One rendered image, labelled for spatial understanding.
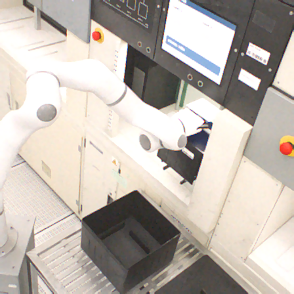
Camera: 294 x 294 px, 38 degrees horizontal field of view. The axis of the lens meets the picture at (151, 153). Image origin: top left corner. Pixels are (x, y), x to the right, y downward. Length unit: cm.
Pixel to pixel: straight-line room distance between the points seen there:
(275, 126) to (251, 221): 42
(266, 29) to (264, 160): 42
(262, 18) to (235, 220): 76
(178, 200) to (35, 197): 134
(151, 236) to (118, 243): 14
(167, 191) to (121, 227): 26
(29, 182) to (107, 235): 138
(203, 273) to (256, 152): 50
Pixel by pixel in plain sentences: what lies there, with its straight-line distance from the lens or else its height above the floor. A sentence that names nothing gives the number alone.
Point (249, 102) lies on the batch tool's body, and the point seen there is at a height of 147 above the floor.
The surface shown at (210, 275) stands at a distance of 166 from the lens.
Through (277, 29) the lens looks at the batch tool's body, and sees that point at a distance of 130.
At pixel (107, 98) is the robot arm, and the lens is 134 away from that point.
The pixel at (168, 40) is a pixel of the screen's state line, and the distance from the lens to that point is 158.
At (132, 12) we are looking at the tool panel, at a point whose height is 153.
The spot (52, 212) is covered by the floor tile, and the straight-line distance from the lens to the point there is 289.
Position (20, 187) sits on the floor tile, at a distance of 305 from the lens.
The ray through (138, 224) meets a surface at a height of 77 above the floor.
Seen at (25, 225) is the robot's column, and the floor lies 76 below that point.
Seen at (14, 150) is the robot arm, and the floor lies 126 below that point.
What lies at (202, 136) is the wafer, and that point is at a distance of 176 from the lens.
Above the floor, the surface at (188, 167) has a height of 106.
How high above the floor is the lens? 221
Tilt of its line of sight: 41 degrees down
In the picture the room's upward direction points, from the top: 11 degrees clockwise
